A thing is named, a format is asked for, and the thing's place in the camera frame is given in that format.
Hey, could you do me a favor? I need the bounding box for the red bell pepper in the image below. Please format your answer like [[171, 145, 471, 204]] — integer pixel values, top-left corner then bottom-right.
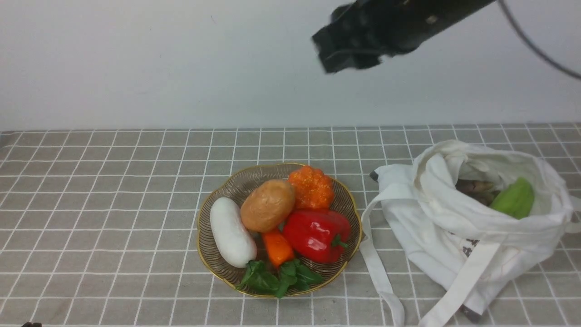
[[282, 209, 350, 264]]

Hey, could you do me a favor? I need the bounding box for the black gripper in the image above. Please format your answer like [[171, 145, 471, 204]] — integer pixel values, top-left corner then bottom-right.
[[311, 4, 384, 74]]

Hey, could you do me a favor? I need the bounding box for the white canvas tote bag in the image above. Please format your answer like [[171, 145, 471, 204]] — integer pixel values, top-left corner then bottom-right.
[[359, 139, 580, 327]]

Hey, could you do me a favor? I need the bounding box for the green vegetable in bag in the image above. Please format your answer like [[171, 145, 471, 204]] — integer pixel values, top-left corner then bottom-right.
[[489, 177, 535, 220]]

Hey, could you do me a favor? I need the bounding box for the green leafy spinach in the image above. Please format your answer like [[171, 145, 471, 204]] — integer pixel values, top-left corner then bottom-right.
[[236, 259, 324, 298]]

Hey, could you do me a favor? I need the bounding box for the dark object at bottom edge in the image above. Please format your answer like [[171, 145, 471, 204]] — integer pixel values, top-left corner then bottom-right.
[[21, 322, 42, 327]]

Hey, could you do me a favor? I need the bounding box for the brown potato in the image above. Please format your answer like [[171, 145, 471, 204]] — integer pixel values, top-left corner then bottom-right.
[[240, 179, 296, 233]]

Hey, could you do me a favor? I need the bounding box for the black cable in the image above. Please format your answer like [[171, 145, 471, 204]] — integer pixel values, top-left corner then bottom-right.
[[497, 0, 581, 80]]

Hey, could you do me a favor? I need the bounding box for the brown mushroom in bag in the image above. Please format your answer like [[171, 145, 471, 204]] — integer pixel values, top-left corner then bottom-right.
[[456, 179, 500, 207]]

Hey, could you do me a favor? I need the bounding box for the orange pumpkin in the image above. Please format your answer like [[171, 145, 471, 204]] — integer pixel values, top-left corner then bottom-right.
[[288, 165, 335, 209]]

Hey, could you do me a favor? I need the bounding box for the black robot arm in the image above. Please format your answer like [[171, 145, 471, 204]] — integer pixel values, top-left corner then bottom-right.
[[312, 0, 490, 73]]

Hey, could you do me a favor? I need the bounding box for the white radish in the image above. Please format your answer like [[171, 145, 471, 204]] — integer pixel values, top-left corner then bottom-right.
[[210, 197, 257, 268]]

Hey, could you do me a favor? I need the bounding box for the orange carrot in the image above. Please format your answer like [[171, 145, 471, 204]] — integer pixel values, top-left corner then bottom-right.
[[261, 228, 295, 269]]

